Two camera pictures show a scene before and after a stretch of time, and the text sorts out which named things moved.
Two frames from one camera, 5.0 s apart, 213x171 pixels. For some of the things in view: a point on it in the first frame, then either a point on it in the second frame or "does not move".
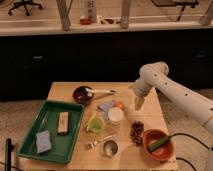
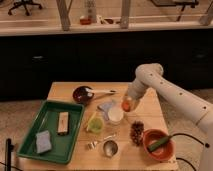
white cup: x=115 y=116 does not move
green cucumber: x=158 y=143 does not move
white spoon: x=93 y=91 does not move
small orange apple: x=118 y=104 → x=126 y=106
